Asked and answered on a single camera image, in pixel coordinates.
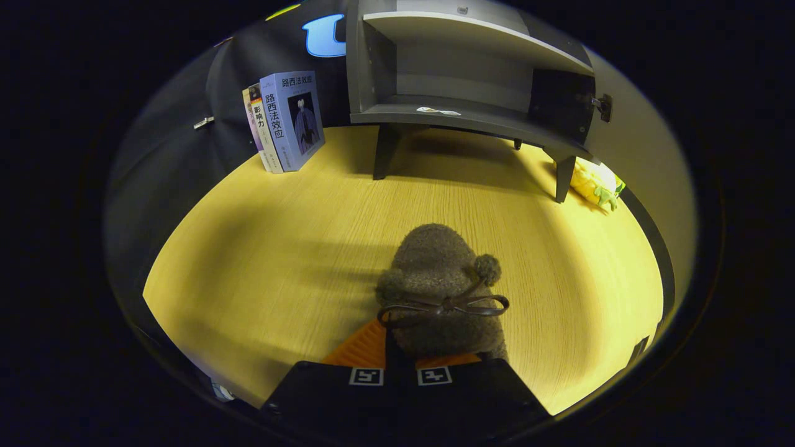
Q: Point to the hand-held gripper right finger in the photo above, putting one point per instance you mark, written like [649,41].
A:
[459,397]

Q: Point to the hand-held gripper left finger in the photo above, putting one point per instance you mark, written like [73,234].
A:
[335,397]

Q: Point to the brown fuzzy shoe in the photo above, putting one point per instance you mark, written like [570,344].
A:
[435,261]

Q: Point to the grey shoe cabinet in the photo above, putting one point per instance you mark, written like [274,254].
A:
[447,74]

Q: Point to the yellow plush toy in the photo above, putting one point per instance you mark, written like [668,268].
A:
[593,180]

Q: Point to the white spine book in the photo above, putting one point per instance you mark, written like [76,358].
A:
[264,136]

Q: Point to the blue cover book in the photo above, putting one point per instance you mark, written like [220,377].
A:
[292,124]

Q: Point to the yellow spine book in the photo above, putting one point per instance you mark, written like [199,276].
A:
[250,118]

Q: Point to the silver clip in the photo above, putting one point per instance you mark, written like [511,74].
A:
[204,122]

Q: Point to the black backdrop cloth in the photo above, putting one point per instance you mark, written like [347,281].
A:
[186,124]

